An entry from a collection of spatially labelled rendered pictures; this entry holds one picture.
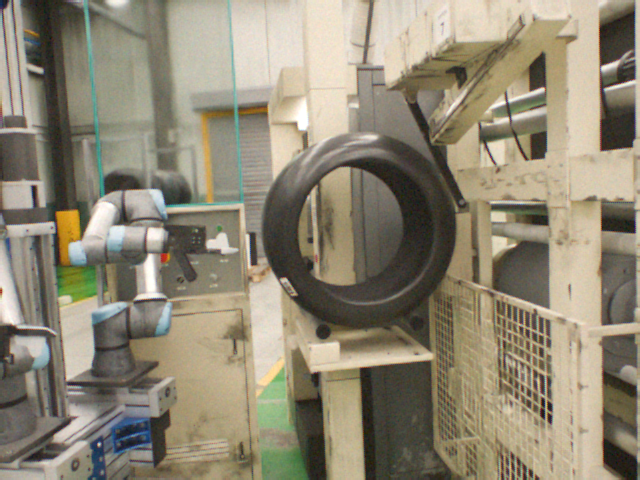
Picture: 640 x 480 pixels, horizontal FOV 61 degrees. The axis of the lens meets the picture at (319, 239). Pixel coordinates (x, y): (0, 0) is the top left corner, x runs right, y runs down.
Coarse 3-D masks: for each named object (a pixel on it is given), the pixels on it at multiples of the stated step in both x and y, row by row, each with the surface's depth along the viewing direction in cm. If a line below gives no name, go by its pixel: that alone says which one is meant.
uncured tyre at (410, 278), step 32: (320, 160) 149; (352, 160) 150; (384, 160) 151; (416, 160) 154; (288, 192) 149; (416, 192) 180; (448, 192) 159; (288, 224) 149; (416, 224) 183; (448, 224) 157; (288, 256) 150; (416, 256) 182; (448, 256) 159; (320, 288) 151; (352, 288) 182; (384, 288) 183; (416, 288) 156; (352, 320) 155; (384, 320) 158
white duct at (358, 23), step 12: (360, 0) 225; (360, 12) 228; (360, 24) 231; (372, 24) 231; (360, 36) 235; (372, 36) 235; (360, 48) 238; (372, 48) 240; (348, 60) 246; (360, 60) 242; (372, 60) 245
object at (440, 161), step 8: (408, 104) 186; (416, 104) 185; (416, 112) 185; (416, 120) 186; (424, 120) 186; (424, 128) 186; (424, 136) 187; (432, 152) 188; (440, 152) 187; (440, 160) 188; (440, 168) 189; (448, 168) 188; (448, 176) 188; (448, 184) 189; (456, 184) 189; (456, 192) 189; (456, 200) 190; (464, 200) 190
